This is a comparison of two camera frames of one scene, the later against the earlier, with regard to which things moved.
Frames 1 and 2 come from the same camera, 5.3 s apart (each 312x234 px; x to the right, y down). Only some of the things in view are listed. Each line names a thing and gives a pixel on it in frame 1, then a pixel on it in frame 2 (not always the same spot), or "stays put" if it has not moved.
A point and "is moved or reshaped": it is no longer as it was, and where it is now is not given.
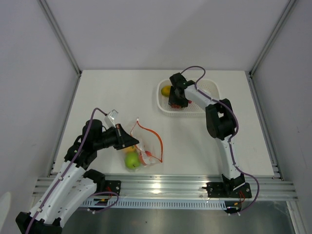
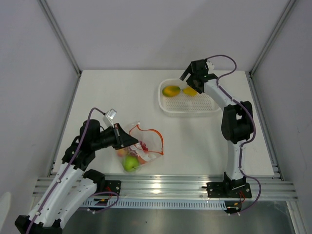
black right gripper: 184,103 → 188,70
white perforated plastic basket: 210,87 stays put
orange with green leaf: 130,149 → 120,152
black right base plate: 227,189 stays put
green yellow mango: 165,90 stays put
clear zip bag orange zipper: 149,148 is moved or reshaped
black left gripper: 124,139 stays put
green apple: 132,160 is moved or reshaped
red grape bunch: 178,106 → 143,146
